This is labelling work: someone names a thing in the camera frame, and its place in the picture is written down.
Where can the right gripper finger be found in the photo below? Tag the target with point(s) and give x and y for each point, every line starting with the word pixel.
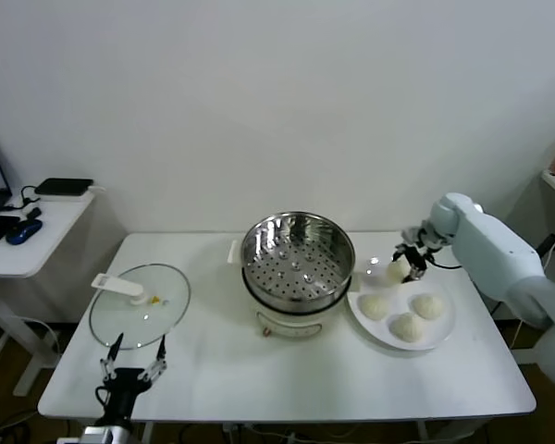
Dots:
pixel 399 255
pixel 417 273

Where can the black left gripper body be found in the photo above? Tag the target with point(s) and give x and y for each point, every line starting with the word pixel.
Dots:
pixel 122 393

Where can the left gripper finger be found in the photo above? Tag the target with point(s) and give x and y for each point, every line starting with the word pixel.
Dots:
pixel 159 365
pixel 107 365

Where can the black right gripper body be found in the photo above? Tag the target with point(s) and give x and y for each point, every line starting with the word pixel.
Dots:
pixel 417 256

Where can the white steamed baozi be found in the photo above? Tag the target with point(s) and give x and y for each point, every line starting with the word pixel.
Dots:
pixel 408 327
pixel 374 307
pixel 427 306
pixel 395 272

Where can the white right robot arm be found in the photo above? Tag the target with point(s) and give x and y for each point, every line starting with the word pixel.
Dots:
pixel 490 259

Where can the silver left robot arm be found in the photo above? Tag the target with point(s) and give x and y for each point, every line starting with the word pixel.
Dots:
pixel 108 435

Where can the stainless steel steamer basket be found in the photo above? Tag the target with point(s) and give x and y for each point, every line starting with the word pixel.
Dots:
pixel 300 273

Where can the white round plate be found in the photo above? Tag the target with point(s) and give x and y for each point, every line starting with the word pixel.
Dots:
pixel 398 300

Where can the cream electric cooking pot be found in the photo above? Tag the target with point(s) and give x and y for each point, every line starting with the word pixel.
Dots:
pixel 289 326

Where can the white side table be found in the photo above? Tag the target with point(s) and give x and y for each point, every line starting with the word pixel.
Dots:
pixel 51 231

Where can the blue computer mouse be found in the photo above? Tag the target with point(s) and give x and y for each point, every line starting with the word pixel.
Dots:
pixel 24 232

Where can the flat black box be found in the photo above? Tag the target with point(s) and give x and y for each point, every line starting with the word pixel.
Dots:
pixel 65 186

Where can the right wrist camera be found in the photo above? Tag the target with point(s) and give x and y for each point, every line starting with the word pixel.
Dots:
pixel 411 235

